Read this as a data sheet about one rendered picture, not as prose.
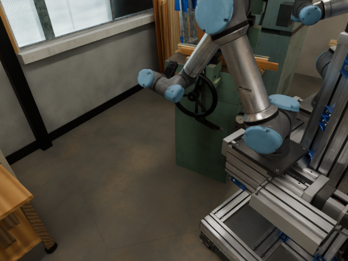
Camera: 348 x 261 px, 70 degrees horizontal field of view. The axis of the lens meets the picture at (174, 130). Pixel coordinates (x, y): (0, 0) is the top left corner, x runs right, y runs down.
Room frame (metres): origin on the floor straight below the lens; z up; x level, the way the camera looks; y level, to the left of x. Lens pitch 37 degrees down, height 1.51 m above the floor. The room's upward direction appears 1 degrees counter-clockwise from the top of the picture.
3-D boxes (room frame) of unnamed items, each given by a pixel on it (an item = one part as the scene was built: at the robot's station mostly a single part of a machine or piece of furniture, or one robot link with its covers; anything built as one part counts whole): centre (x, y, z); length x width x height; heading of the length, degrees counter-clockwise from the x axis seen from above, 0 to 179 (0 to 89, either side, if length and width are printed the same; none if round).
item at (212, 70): (1.37, -0.19, 0.91); 0.15 x 0.14 x 0.09; 60
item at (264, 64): (1.51, -0.33, 0.92); 0.62 x 0.02 x 0.04; 60
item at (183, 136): (1.65, -0.34, 0.35); 0.58 x 0.45 x 0.71; 150
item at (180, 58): (1.44, -0.24, 0.87); 0.61 x 0.30 x 0.06; 60
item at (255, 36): (1.62, -0.51, 1.02); 0.09 x 0.07 x 0.12; 60
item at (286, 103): (0.78, -0.40, 0.98); 0.13 x 0.12 x 0.14; 143
